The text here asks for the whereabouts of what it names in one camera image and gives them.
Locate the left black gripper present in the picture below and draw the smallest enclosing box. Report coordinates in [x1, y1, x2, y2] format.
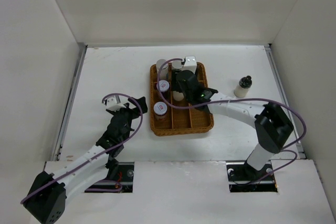
[110, 97, 146, 128]

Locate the white shaker silver cap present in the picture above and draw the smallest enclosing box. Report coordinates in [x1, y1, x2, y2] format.
[172, 91, 184, 101]

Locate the blue label spice jar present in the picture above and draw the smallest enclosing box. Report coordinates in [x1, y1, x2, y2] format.
[171, 60, 183, 72]

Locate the red label jar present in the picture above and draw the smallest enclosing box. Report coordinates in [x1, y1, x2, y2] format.
[153, 101, 167, 121]
[156, 80, 170, 100]

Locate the purple label spice jar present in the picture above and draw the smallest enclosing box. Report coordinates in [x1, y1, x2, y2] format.
[156, 59, 169, 80]

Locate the white bottle black cap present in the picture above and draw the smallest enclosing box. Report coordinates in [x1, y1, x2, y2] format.
[234, 76, 252, 98]

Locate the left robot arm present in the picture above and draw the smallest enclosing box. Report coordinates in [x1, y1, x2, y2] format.
[21, 93, 148, 223]

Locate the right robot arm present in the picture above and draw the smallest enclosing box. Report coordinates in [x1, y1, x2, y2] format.
[175, 70, 293, 180]

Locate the brown wicker divided tray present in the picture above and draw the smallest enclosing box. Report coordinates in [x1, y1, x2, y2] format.
[150, 65, 214, 136]

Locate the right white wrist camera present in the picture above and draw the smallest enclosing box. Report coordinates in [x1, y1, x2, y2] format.
[181, 56, 197, 73]

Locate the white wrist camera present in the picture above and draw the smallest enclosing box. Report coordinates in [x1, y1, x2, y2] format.
[103, 95, 125, 111]
[181, 56, 197, 73]

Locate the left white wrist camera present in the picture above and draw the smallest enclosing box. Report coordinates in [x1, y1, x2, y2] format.
[103, 95, 125, 111]

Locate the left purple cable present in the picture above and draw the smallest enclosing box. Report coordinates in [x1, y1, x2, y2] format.
[20, 93, 144, 205]

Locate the purple cable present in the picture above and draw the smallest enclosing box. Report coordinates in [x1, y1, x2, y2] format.
[20, 93, 144, 205]
[156, 57, 308, 183]

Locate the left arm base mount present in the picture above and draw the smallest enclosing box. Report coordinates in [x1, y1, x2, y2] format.
[84, 158, 134, 193]

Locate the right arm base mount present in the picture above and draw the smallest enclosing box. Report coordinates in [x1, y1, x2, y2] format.
[226, 162, 278, 193]

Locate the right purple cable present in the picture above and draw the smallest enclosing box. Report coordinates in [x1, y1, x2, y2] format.
[156, 57, 308, 183]

